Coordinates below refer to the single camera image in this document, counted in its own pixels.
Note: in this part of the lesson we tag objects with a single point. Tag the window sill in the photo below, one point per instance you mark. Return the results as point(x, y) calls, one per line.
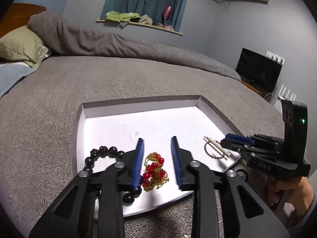
point(158, 27)

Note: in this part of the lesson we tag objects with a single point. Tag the wooden headboard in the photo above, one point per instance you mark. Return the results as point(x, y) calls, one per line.
point(17, 12)

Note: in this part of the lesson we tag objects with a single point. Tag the green cloth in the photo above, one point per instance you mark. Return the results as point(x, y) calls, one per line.
point(118, 16)

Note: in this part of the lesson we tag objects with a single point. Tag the person's right forearm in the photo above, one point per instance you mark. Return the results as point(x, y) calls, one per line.
point(305, 218)

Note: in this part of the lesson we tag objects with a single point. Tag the white wall hook rack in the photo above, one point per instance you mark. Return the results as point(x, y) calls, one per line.
point(275, 55)

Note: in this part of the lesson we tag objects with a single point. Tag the person's right hand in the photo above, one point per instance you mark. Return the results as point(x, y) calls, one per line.
point(292, 191)

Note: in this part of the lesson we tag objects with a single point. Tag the light blue cloth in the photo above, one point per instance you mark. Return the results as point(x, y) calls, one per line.
point(12, 75)

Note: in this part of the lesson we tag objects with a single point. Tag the pearl hair clip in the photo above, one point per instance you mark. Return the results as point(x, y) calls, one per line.
point(218, 147)

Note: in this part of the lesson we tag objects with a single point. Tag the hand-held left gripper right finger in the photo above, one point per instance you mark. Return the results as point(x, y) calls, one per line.
point(175, 162)

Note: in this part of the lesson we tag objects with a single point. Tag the grey bedspread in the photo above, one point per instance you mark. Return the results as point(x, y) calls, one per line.
point(62, 99)

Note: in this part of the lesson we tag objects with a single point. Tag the white shallow tray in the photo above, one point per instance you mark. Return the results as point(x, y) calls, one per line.
point(148, 124)

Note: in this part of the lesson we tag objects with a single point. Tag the black television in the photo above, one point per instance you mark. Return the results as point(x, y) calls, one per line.
point(258, 68)

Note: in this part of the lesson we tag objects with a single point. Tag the wooden television stand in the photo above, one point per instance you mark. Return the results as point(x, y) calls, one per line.
point(251, 85)

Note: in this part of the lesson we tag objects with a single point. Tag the white router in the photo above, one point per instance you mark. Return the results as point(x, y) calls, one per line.
point(287, 96)

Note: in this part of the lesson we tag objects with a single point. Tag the folded grey blanket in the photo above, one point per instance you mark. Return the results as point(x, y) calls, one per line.
point(104, 42)

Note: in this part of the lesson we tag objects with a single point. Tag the green pillow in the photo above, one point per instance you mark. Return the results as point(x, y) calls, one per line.
point(21, 44)

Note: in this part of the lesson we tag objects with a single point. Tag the pink balloon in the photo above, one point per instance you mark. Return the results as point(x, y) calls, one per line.
point(168, 12)

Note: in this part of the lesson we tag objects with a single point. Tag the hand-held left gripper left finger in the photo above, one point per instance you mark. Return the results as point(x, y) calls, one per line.
point(138, 162)

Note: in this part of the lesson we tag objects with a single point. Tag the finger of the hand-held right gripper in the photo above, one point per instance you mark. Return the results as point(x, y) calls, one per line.
point(237, 136)
point(230, 144)

